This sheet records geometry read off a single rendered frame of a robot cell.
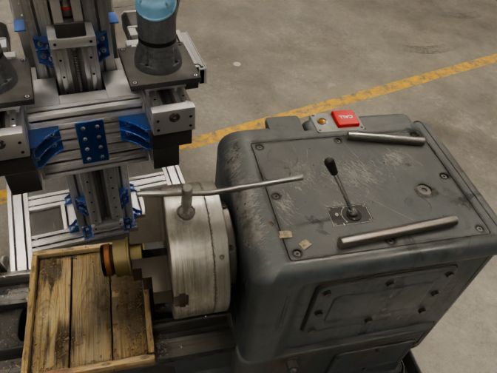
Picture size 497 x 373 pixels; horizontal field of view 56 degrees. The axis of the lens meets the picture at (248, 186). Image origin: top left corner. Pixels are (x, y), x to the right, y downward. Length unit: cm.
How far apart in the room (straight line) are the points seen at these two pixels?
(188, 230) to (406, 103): 295
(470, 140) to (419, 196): 254
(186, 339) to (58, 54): 92
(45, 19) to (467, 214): 130
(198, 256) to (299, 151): 37
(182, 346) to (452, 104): 313
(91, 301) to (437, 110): 305
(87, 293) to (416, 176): 89
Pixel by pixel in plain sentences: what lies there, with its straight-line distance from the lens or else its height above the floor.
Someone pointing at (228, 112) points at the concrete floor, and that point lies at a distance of 328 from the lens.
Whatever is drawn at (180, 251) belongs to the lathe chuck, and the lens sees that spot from 98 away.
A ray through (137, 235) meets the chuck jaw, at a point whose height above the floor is 113.
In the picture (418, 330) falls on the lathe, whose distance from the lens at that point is 141.
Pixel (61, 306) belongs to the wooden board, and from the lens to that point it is 133.
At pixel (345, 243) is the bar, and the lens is 96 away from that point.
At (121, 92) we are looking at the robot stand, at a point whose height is 107.
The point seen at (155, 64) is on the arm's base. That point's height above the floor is 120.
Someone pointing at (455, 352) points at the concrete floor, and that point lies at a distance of 251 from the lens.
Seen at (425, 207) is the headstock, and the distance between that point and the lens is 113.
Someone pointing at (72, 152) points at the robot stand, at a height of 91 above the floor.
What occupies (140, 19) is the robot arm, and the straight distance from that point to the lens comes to 148.
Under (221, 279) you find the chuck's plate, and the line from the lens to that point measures 101.
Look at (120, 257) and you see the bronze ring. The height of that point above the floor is 111.
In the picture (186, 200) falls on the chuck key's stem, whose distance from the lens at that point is 96.
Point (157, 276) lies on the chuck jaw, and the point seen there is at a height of 111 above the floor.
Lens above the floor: 201
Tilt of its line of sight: 46 degrees down
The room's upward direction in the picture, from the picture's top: 8 degrees clockwise
